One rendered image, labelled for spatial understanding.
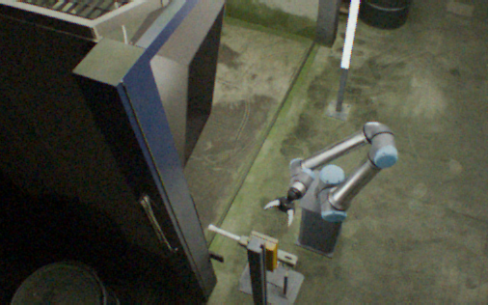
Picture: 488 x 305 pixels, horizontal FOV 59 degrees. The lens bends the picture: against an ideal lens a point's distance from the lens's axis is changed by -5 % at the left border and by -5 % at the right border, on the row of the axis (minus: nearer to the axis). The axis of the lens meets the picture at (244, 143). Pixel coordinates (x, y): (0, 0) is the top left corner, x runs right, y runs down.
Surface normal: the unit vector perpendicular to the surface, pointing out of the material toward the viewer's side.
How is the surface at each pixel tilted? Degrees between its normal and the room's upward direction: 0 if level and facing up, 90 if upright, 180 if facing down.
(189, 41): 12
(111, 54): 0
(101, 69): 0
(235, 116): 0
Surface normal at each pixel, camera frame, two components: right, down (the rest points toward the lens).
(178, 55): 0.14, -0.52
